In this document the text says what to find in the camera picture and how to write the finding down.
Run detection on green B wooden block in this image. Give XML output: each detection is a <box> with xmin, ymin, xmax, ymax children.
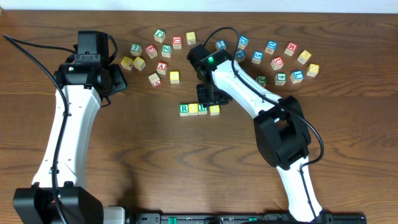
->
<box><xmin>198</xmin><ymin>104</ymin><xmax>208</xmax><ymax>115</ymax></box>

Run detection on yellow O block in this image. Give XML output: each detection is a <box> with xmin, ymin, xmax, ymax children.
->
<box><xmin>188</xmin><ymin>103</ymin><xmax>198</xmax><ymax>116</ymax></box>
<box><xmin>209</xmin><ymin>105</ymin><xmax>220</xmax><ymax>116</ymax></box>

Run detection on green R wooden block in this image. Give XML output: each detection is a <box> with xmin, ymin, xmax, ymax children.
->
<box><xmin>179</xmin><ymin>104</ymin><xmax>189</xmax><ymax>116</ymax></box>

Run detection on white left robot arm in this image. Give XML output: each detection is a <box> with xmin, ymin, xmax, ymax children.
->
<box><xmin>13</xmin><ymin>63</ymin><xmax>133</xmax><ymax>223</ymax></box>

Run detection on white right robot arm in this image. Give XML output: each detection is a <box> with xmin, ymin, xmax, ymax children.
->
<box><xmin>187</xmin><ymin>44</ymin><xmax>322</xmax><ymax>222</ymax></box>

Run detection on yellow K wooden block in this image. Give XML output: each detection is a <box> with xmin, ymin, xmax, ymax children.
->
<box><xmin>121</xmin><ymin>57</ymin><xmax>133</xmax><ymax>70</ymax></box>

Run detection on yellow C wooden block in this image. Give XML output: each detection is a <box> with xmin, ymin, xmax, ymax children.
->
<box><xmin>133</xmin><ymin>57</ymin><xmax>146</xmax><ymax>71</ymax></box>

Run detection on green 7 wooden block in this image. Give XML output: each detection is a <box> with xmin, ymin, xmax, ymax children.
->
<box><xmin>130</xmin><ymin>44</ymin><xmax>142</xmax><ymax>57</ymax></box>

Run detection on tilted red A block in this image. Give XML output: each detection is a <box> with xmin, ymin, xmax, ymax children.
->
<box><xmin>148</xmin><ymin>73</ymin><xmax>161</xmax><ymax>87</ymax></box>

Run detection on yellow S wooden block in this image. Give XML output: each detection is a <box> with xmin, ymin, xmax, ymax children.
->
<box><xmin>169</xmin><ymin>71</ymin><xmax>180</xmax><ymax>84</ymax></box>

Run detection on red E wooden block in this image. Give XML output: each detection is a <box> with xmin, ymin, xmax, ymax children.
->
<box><xmin>145</xmin><ymin>44</ymin><xmax>158</xmax><ymax>58</ymax></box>

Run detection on red A upright block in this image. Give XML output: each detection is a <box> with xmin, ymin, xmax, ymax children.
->
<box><xmin>156</xmin><ymin>62</ymin><xmax>168</xmax><ymax>75</ymax></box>

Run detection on blue P wooden block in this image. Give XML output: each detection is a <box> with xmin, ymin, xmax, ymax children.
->
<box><xmin>234</xmin><ymin>50</ymin><xmax>246</xmax><ymax>63</ymax></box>

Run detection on blue 2 wooden block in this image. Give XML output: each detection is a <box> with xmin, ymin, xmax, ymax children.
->
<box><xmin>215</xmin><ymin>40</ymin><xmax>227</xmax><ymax>50</ymax></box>

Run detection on green J lower block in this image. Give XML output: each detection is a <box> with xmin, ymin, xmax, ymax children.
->
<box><xmin>256</xmin><ymin>76</ymin><xmax>267</xmax><ymax>87</ymax></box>

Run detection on green Z wooden block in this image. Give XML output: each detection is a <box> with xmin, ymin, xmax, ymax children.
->
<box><xmin>161</xmin><ymin>45</ymin><xmax>172</xmax><ymax>58</ymax></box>

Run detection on yellow top wooden block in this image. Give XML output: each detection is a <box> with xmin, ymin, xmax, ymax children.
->
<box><xmin>186</xmin><ymin>32</ymin><xmax>197</xmax><ymax>45</ymax></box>

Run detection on red U wooden block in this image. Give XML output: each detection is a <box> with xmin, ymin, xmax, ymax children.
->
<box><xmin>172</xmin><ymin>36</ymin><xmax>182</xmax><ymax>49</ymax></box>

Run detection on blue D left block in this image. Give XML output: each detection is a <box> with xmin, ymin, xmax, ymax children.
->
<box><xmin>238</xmin><ymin>35</ymin><xmax>249</xmax><ymax>50</ymax></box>

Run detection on blue d block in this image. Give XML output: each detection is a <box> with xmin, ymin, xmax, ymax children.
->
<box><xmin>238</xmin><ymin>35</ymin><xmax>249</xmax><ymax>50</ymax></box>
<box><xmin>265</xmin><ymin>40</ymin><xmax>277</xmax><ymax>55</ymax></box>

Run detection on blue 5 wooden block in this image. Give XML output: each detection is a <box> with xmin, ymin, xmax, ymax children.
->
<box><xmin>251</xmin><ymin>50</ymin><xmax>264</xmax><ymax>64</ymax></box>

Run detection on green J wooden block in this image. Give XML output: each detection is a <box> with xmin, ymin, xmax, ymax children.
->
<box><xmin>154</xmin><ymin>29</ymin><xmax>166</xmax><ymax>43</ymax></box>

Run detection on green 4 wooden block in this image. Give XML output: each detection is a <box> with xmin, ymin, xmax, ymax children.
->
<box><xmin>275</xmin><ymin>73</ymin><xmax>287</xmax><ymax>85</ymax></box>

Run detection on red U right block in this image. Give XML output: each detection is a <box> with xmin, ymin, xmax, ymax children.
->
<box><xmin>271</xmin><ymin>57</ymin><xmax>284</xmax><ymax>70</ymax></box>

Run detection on blue D right block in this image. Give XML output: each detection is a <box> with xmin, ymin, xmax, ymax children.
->
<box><xmin>265</xmin><ymin>40</ymin><xmax>277</xmax><ymax>55</ymax></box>

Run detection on blue L right block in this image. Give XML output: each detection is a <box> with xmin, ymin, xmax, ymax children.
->
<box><xmin>290</xmin><ymin>70</ymin><xmax>304</xmax><ymax>83</ymax></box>

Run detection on red M wooden block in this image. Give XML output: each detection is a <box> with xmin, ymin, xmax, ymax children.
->
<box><xmin>284</xmin><ymin>42</ymin><xmax>297</xmax><ymax>56</ymax></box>

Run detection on yellow K right block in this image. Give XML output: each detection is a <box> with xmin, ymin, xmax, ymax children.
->
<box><xmin>297</xmin><ymin>50</ymin><xmax>312</xmax><ymax>65</ymax></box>

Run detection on yellow G wooden block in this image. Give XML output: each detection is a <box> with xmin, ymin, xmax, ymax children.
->
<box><xmin>307</xmin><ymin>63</ymin><xmax>320</xmax><ymax>77</ymax></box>

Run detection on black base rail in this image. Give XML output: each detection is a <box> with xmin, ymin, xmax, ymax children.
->
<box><xmin>102</xmin><ymin>205</ymin><xmax>368</xmax><ymax>224</ymax></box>

